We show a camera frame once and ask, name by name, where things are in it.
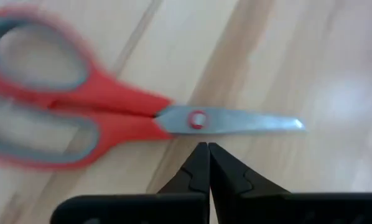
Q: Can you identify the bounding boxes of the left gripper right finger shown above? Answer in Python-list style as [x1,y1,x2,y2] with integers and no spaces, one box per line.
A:
[208,142,291,196]

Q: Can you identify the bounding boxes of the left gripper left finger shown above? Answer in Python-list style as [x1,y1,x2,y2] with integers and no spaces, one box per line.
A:
[157,142,211,195]

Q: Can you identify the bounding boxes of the red-handled scissors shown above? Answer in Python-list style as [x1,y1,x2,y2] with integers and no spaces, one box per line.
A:
[0,5,307,171]

